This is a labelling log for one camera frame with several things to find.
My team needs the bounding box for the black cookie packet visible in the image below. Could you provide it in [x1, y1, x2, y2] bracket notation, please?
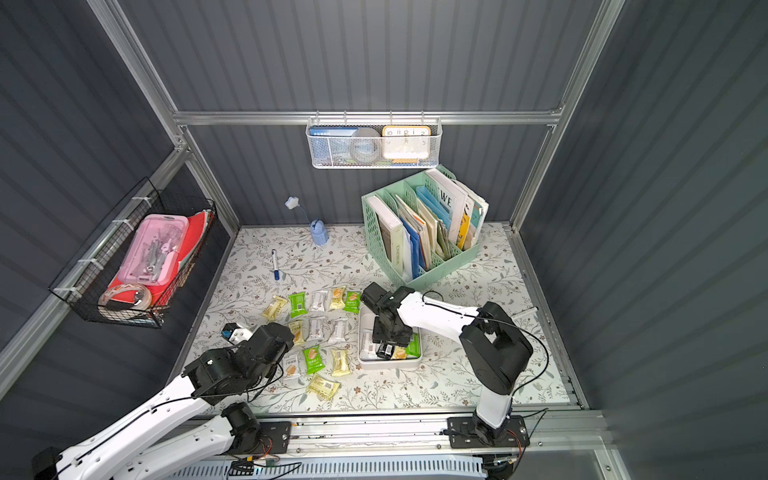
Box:
[376, 343, 396, 361]

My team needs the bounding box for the silver white cookie packet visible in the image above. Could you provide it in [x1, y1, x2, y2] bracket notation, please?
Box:
[282, 354, 301, 380]

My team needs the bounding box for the green cookie packet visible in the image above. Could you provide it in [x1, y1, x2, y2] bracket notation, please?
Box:
[288, 292, 308, 318]
[302, 346, 325, 375]
[343, 291, 361, 314]

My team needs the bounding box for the yellow cookie packet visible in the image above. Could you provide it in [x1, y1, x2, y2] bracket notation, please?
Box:
[261, 295, 289, 322]
[307, 374, 341, 401]
[289, 319, 306, 346]
[328, 286, 346, 311]
[331, 349, 351, 377]

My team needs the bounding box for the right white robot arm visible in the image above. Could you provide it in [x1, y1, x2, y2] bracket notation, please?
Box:
[361, 283, 534, 442]

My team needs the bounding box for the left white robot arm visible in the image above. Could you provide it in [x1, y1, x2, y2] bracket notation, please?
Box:
[32, 322, 294, 479]

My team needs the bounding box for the white storage box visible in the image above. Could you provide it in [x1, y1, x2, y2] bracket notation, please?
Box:
[357, 306, 422, 370]

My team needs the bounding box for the blue box in basket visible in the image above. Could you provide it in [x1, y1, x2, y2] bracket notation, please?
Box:
[307, 126, 358, 168]

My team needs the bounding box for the white brown book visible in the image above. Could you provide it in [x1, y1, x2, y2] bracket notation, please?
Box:
[366, 195, 413, 282]

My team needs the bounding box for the blue folder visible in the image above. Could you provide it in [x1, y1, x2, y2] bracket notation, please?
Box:
[399, 216, 421, 279]

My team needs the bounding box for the blue white marker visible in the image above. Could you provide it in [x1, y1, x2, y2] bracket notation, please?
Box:
[271, 249, 281, 281]

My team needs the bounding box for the mint green file organizer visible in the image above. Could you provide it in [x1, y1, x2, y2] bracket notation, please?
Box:
[361, 166, 489, 290]

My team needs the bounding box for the blue small bottle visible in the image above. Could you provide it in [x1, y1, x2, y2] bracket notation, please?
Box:
[285, 196, 329, 246]

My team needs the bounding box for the clear tape roll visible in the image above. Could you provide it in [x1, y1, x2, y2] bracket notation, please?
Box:
[98, 284, 153, 311]

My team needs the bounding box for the black white pen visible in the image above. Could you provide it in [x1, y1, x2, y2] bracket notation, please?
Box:
[512, 307, 539, 320]

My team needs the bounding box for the white book WE cover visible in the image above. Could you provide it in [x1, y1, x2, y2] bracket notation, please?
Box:
[426, 169, 474, 251]

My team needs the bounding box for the pink plastic case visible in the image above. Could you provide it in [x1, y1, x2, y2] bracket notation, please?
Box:
[117, 214, 189, 286]

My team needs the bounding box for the grey tape roll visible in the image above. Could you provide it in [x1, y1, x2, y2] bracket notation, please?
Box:
[349, 127, 381, 165]

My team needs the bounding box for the yellow white clock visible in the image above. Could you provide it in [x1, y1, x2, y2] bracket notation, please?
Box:
[381, 125, 432, 163]

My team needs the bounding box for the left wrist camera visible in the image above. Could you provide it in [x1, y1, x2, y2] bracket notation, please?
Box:
[221, 322, 253, 346]

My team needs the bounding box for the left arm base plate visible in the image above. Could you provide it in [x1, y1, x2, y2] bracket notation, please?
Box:
[240, 421, 293, 455]

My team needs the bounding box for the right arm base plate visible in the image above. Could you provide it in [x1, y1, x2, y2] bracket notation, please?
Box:
[442, 415, 530, 450]

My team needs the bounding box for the black wire side basket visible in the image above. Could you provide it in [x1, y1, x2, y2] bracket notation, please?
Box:
[49, 178, 218, 329]

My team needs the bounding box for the white wire wall basket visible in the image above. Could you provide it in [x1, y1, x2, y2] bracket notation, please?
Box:
[305, 116, 443, 170]

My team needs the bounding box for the aluminium rail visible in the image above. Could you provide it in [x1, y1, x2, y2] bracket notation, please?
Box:
[197, 408, 617, 460]

